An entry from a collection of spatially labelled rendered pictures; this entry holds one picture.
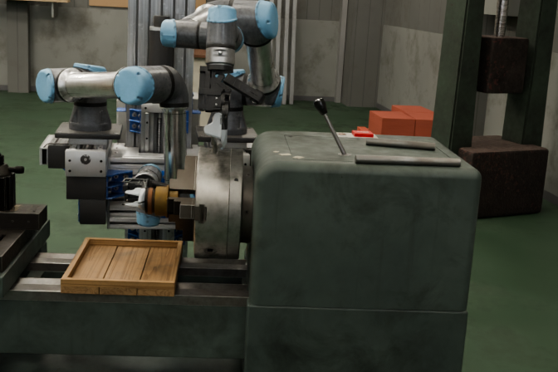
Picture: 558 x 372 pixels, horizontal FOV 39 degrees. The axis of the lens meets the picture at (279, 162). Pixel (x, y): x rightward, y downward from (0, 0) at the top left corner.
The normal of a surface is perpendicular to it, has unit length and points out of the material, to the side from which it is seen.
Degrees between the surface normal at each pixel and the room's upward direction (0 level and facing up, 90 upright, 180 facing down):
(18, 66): 90
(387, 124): 90
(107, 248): 0
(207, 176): 48
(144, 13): 90
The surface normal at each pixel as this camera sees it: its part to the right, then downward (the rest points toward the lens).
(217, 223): 0.05, 0.30
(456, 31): -0.90, 0.02
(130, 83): -0.50, 0.14
